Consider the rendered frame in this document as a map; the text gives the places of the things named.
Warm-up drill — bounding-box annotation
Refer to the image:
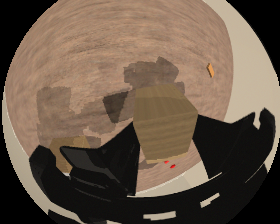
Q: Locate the orange flat bar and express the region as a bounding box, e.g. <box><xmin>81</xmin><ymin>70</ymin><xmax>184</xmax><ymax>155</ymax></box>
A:
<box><xmin>206</xmin><ymin>63</ymin><xmax>214</xmax><ymax>77</ymax></box>

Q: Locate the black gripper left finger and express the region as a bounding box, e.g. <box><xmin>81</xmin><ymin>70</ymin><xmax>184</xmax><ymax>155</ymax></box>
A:
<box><xmin>60</xmin><ymin>121</ymin><xmax>141</xmax><ymax>196</ymax></box>

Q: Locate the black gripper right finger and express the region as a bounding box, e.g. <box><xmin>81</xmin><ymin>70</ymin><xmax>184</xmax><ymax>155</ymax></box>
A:
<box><xmin>192</xmin><ymin>112</ymin><xmax>255</xmax><ymax>179</ymax></box>

